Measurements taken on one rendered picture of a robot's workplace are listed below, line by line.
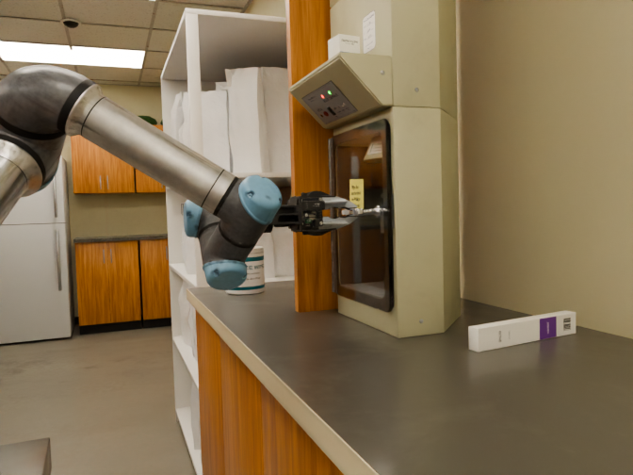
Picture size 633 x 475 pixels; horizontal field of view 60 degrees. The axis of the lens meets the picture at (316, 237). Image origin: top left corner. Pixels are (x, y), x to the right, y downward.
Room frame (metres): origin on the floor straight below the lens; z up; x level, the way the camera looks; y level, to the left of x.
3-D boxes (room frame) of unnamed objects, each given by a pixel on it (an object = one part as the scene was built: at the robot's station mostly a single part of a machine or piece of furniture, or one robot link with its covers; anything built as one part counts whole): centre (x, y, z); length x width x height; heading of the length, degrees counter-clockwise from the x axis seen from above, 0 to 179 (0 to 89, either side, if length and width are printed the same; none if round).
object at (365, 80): (1.24, -0.05, 1.46); 0.32 x 0.11 x 0.10; 20
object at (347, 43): (1.19, -0.07, 1.54); 0.05 x 0.05 x 0.06; 27
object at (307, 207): (1.12, 0.05, 1.20); 0.12 x 0.09 x 0.08; 110
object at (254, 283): (1.82, 0.24, 1.02); 0.13 x 0.13 x 0.15
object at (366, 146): (1.26, -0.10, 1.19); 0.30 x 0.01 x 0.40; 20
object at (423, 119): (1.31, -0.22, 1.33); 0.32 x 0.25 x 0.77; 20
